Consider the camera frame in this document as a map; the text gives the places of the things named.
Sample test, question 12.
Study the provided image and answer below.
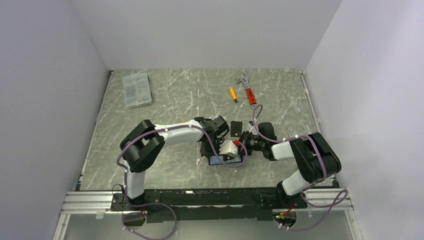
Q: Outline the silver card stack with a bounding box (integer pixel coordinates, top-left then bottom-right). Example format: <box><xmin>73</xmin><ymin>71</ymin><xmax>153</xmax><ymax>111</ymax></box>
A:
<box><xmin>213</xmin><ymin>115</ymin><xmax>227</xmax><ymax>121</ymax></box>

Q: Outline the blue leather card holder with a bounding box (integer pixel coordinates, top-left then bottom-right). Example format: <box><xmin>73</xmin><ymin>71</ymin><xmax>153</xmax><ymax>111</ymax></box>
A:
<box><xmin>208</xmin><ymin>155</ymin><xmax>243</xmax><ymax>166</ymax></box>

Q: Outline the red handled adjustable wrench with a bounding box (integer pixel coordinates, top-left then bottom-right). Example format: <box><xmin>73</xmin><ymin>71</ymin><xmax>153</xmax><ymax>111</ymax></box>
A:
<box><xmin>235</xmin><ymin>73</ymin><xmax>257</xmax><ymax>109</ymax></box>

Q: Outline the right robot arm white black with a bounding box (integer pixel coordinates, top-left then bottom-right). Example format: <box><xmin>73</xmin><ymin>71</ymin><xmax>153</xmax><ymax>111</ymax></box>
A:
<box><xmin>236</xmin><ymin>122</ymin><xmax>342</xmax><ymax>208</ymax></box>

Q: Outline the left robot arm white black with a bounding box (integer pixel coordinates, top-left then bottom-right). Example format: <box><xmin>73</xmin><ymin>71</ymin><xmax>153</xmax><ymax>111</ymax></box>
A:
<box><xmin>117</xmin><ymin>116</ymin><xmax>230</xmax><ymax>210</ymax></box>

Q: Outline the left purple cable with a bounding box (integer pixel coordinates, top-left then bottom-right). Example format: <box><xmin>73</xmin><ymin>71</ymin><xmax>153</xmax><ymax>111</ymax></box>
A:
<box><xmin>115</xmin><ymin>124</ymin><xmax>249</xmax><ymax>240</ymax></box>

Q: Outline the aluminium frame rail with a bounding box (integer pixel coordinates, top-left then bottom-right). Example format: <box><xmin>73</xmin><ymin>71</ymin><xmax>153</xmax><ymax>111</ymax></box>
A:
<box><xmin>60</xmin><ymin>191</ymin><xmax>113</xmax><ymax>216</ymax></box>

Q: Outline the purple cable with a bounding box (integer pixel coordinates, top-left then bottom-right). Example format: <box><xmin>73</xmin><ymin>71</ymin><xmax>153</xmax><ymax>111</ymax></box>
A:
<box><xmin>251</xmin><ymin>104</ymin><xmax>349</xmax><ymax>232</ymax></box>
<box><xmin>115</xmin><ymin>124</ymin><xmax>249</xmax><ymax>240</ymax></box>

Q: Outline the orange handled screwdriver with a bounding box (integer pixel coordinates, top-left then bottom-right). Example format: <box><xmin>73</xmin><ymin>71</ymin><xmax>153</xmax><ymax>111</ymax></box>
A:
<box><xmin>229</xmin><ymin>87</ymin><xmax>239</xmax><ymax>105</ymax></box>

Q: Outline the black card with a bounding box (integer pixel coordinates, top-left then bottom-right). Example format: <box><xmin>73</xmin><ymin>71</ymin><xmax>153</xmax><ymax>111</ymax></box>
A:
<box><xmin>230</xmin><ymin>120</ymin><xmax>243</xmax><ymax>138</ymax></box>

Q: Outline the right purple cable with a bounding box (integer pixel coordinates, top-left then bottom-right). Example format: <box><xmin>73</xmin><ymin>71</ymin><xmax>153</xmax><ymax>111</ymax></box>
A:
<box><xmin>251</xmin><ymin>104</ymin><xmax>349</xmax><ymax>232</ymax></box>

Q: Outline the clear plastic screw box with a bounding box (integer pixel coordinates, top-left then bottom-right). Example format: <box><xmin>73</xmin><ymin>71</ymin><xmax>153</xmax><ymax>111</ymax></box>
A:
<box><xmin>122</xmin><ymin>72</ymin><xmax>153</xmax><ymax>108</ymax></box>

